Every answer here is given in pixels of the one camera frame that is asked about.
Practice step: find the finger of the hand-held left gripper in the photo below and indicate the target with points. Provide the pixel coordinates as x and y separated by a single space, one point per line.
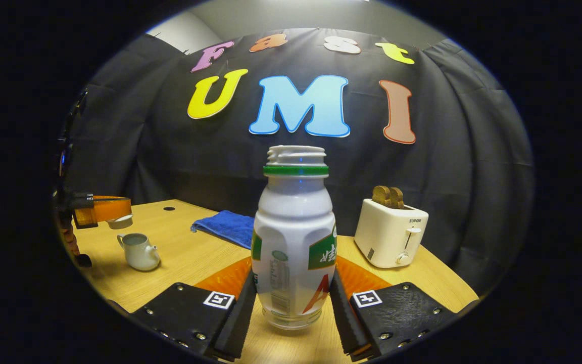
106 208

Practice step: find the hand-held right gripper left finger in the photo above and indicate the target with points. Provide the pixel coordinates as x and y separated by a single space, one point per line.
180 308

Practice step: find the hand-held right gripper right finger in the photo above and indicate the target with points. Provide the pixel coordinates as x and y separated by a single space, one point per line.
402 313

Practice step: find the white teacup lid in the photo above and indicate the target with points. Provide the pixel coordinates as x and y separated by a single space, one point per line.
120 222

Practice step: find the white spouted teacup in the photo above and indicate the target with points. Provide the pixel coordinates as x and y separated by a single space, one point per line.
139 253

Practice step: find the white water bottle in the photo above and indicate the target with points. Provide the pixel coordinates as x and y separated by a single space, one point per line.
293 237

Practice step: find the white toaster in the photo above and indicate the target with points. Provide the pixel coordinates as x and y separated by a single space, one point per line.
387 237

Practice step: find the blue towel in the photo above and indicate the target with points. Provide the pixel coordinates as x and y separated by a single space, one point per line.
225 227

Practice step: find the black backdrop cloth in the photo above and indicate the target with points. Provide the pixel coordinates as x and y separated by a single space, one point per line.
447 151

